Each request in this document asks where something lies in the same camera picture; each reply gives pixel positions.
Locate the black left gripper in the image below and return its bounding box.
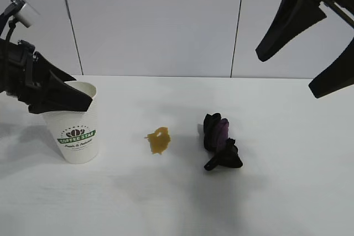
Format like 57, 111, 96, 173
0, 38, 93, 115

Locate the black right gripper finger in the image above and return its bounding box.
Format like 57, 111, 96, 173
308, 30, 354, 99

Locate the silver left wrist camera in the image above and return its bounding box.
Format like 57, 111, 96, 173
9, 0, 40, 29

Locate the brown liquid spill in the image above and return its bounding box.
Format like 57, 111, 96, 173
143, 127, 171, 156

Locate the black left camera cable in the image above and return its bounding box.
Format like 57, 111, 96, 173
6, 19, 16, 44

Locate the black and purple cloth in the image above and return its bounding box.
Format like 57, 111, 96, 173
203, 112, 244, 172

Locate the white Coffee Star paper cup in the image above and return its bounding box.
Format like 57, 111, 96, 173
41, 81, 99, 165

